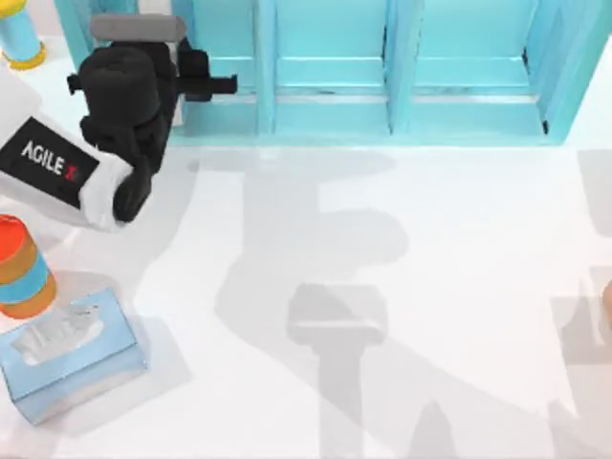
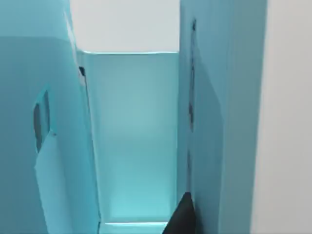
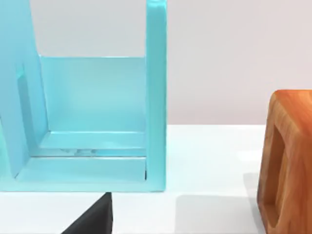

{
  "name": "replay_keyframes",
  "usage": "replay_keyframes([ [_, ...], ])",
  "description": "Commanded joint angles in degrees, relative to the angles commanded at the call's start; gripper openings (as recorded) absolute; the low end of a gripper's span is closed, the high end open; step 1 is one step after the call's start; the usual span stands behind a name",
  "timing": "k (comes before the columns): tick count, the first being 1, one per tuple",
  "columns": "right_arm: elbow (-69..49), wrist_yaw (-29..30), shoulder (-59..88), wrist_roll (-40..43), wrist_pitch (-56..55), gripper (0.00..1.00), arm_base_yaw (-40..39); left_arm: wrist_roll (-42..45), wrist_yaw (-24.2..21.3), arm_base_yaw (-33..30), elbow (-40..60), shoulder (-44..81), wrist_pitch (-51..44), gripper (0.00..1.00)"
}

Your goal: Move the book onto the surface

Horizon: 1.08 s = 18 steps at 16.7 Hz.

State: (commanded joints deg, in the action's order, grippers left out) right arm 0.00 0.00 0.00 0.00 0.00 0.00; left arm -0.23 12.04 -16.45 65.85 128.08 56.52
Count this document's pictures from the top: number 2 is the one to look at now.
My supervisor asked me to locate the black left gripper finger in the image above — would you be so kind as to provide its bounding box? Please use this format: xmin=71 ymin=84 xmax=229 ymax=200
xmin=161 ymin=192 xmax=197 ymax=234

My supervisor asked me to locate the light blue rack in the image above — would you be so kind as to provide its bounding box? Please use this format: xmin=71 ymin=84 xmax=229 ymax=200
xmin=0 ymin=0 xmax=269 ymax=234

